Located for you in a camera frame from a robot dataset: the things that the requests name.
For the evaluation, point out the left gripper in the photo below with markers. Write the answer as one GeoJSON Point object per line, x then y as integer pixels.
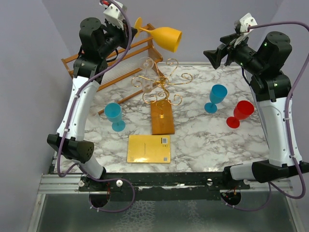
{"type": "Point", "coordinates": [124, 34]}

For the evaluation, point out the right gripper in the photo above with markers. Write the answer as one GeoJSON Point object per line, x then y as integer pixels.
{"type": "Point", "coordinates": [216, 56]}

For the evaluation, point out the clear wine glass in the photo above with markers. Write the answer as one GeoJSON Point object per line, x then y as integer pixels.
{"type": "Point", "coordinates": [146, 64]}

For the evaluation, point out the blue wine glass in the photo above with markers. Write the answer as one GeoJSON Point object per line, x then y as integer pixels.
{"type": "Point", "coordinates": [113, 113]}
{"type": "Point", "coordinates": [217, 95]}

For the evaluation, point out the yellow wine glass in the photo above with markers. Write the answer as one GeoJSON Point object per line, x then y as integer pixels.
{"type": "Point", "coordinates": [165, 37]}

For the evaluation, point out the red wine glass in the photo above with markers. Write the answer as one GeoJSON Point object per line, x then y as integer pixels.
{"type": "Point", "coordinates": [241, 112]}

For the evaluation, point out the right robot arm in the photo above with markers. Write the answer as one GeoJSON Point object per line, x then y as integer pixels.
{"type": "Point", "coordinates": [270, 87]}

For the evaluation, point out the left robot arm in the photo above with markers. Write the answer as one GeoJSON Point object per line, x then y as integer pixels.
{"type": "Point", "coordinates": [98, 41]}

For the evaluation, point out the wooden shelf rack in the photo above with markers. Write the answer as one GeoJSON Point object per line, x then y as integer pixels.
{"type": "Point", "coordinates": [116, 84]}

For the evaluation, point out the wooden rack base board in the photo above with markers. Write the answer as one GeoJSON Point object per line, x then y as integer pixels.
{"type": "Point", "coordinates": [162, 118]}

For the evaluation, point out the yellow book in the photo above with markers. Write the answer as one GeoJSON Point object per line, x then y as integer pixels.
{"type": "Point", "coordinates": [149, 149]}

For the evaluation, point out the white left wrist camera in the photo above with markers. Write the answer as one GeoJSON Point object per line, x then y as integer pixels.
{"type": "Point", "coordinates": [112, 14]}

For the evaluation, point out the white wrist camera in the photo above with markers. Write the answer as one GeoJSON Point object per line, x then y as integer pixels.
{"type": "Point", "coordinates": [243, 24]}
{"type": "Point", "coordinates": [112, 14]}

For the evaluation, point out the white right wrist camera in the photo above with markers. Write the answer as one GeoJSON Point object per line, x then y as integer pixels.
{"type": "Point", "coordinates": [243, 24]}

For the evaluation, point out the gold wire wine glass rack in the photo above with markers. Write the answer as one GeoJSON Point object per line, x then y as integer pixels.
{"type": "Point", "coordinates": [160, 84]}

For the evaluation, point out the black metal mounting rail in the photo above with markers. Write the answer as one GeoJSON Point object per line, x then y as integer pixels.
{"type": "Point", "coordinates": [123, 187]}

